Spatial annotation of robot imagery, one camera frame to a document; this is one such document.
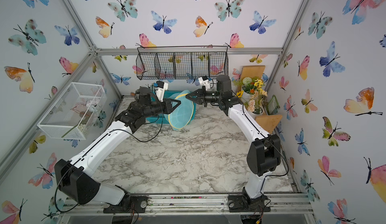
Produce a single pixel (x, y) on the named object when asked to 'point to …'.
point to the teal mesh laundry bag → (181, 115)
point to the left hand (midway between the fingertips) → (180, 100)
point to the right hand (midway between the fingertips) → (187, 95)
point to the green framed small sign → (273, 105)
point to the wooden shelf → (258, 71)
